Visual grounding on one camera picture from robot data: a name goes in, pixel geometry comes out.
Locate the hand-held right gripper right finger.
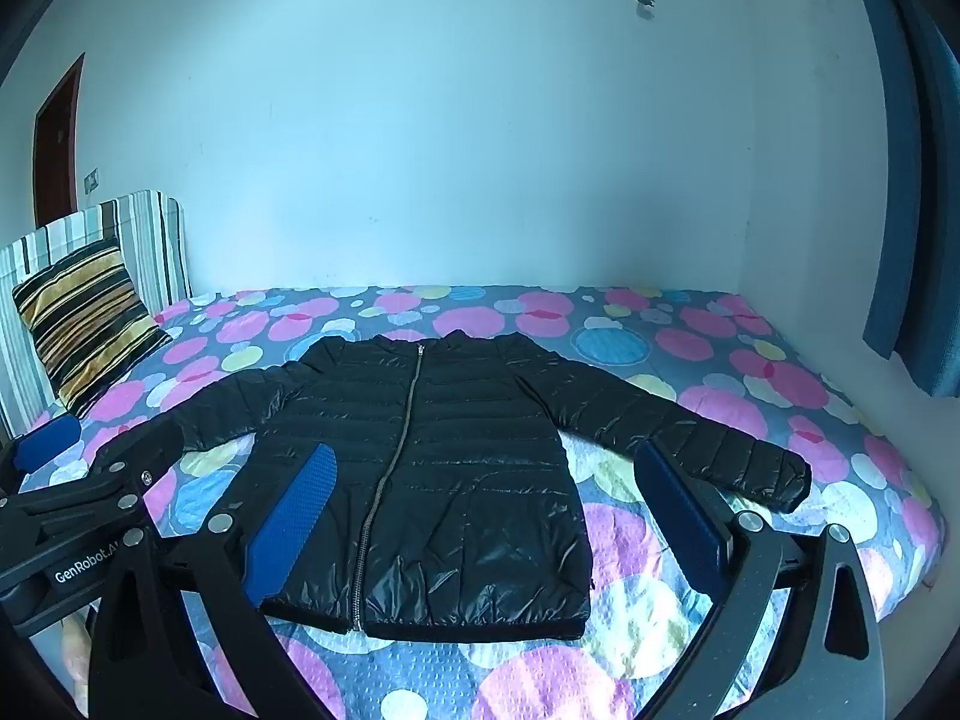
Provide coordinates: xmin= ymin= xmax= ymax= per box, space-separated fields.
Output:
xmin=634 ymin=439 xmax=884 ymax=720

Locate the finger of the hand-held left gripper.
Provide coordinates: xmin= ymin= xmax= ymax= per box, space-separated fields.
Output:
xmin=0 ymin=414 xmax=84 ymax=497
xmin=15 ymin=420 xmax=186 ymax=542

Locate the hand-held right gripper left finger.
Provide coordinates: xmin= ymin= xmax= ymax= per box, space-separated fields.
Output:
xmin=90 ymin=442 xmax=338 ymax=720

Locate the black puffer jacket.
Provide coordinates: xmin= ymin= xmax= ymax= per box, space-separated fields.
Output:
xmin=176 ymin=334 xmax=815 ymax=642

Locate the yellow black striped pillow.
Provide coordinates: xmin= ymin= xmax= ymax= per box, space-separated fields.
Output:
xmin=11 ymin=236 xmax=172 ymax=421

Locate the polka dot bed sheet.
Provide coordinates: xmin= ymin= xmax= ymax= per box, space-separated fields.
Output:
xmin=0 ymin=283 xmax=946 ymax=720

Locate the striped padded headboard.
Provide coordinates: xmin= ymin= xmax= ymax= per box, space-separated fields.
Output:
xmin=0 ymin=191 xmax=188 ymax=443

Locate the brown wooden door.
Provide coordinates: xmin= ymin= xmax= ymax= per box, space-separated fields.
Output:
xmin=34 ymin=52 xmax=86 ymax=230

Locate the blue curtain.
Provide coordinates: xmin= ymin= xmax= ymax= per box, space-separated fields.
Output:
xmin=847 ymin=0 xmax=960 ymax=398

